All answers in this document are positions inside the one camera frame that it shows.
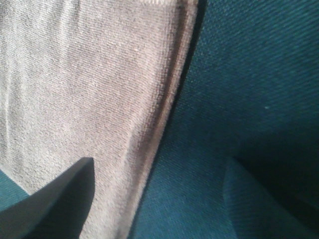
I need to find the brown towel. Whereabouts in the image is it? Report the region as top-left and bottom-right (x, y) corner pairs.
(0, 0), (198, 239)

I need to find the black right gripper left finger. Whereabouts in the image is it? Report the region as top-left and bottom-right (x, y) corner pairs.
(0, 157), (95, 239)

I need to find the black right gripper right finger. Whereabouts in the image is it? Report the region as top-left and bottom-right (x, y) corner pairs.
(223, 159), (319, 239)

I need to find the black fabric table mat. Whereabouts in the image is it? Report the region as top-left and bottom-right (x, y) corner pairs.
(0, 0), (319, 239)

